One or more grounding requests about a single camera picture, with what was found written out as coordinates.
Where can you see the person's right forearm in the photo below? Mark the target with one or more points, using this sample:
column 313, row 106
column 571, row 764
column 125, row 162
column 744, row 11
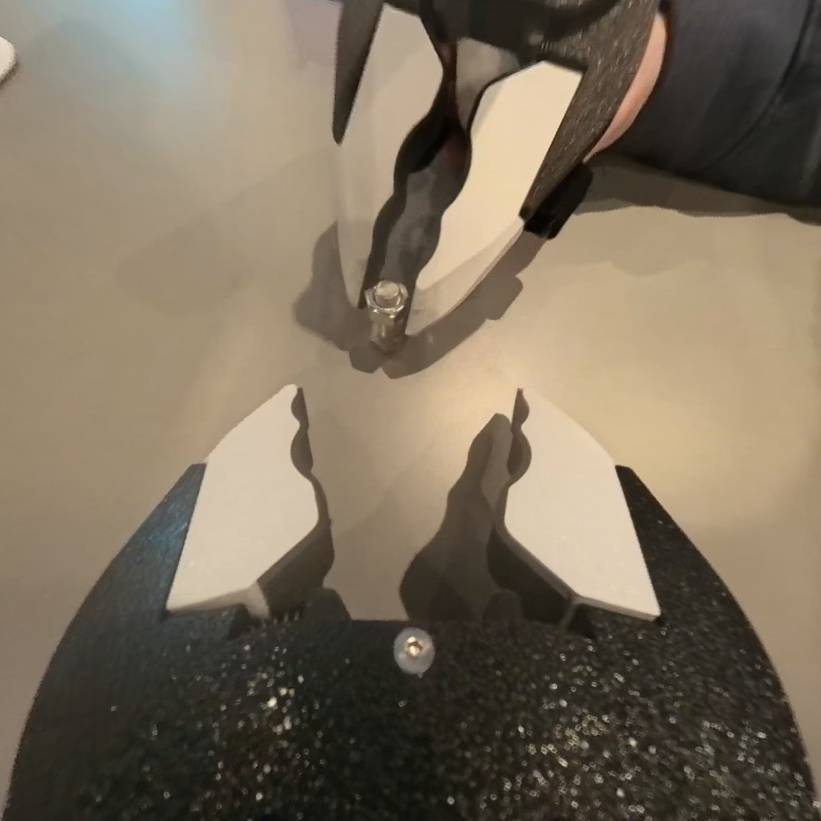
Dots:
column 737, row 96

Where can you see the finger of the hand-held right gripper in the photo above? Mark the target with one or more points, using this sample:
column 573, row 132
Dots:
column 385, row 96
column 507, row 160

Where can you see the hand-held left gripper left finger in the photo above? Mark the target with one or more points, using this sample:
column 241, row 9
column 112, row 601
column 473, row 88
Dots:
column 250, row 513

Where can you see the silver hex bolt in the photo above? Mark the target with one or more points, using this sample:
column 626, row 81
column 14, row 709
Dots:
column 383, row 330

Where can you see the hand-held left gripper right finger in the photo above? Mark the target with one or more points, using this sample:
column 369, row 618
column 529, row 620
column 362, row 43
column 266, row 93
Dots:
column 577, row 513

